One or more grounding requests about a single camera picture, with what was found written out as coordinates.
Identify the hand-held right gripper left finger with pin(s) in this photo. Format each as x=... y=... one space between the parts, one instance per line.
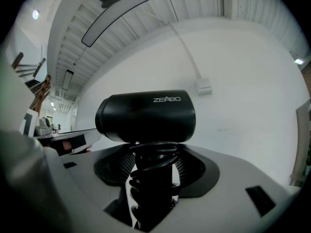
x=80 y=183

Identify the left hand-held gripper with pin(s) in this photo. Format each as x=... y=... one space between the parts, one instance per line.
x=30 y=122

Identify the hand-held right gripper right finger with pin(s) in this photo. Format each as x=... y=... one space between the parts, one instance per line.
x=230 y=178

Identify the black hair dryer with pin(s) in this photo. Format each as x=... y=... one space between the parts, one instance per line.
x=145 y=118

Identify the long ceiling light panel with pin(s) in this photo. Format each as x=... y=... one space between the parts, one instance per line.
x=109 y=21
x=68 y=79

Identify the dark wooden staircase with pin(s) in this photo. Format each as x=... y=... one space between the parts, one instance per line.
x=45 y=86

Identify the grey cubby shelf unit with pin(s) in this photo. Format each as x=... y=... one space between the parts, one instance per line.
x=302 y=130

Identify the small rectangular ceiling light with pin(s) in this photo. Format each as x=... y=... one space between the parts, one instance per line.
x=298 y=61

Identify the round ceiling light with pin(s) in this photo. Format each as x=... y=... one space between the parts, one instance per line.
x=35 y=14

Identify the white wall junction box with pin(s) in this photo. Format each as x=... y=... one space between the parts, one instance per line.
x=204 y=86

